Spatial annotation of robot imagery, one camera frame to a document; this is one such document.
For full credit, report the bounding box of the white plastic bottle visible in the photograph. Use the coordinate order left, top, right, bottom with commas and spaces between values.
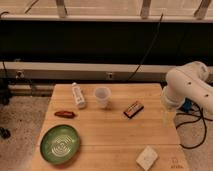
72, 83, 86, 109

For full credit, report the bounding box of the black object on floor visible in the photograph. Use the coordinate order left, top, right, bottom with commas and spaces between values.
0, 127, 11, 139

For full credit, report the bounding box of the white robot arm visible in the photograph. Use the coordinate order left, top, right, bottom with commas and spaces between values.
161, 61, 213, 125

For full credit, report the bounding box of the grey metal wall rail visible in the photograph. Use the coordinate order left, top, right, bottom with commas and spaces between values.
0, 61, 213, 84

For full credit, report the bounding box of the black hanging cable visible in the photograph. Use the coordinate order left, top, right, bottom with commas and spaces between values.
125, 12, 165, 83

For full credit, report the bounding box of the black floor cable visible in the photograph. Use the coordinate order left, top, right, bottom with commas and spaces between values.
175, 101, 213, 150

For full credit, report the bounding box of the black and orange box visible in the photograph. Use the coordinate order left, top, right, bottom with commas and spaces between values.
124, 101, 144, 119

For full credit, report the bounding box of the translucent plastic cup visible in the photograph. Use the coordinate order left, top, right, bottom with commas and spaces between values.
94, 87, 111, 109

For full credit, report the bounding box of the white sponge block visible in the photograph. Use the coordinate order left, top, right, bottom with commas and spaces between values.
136, 146, 158, 171

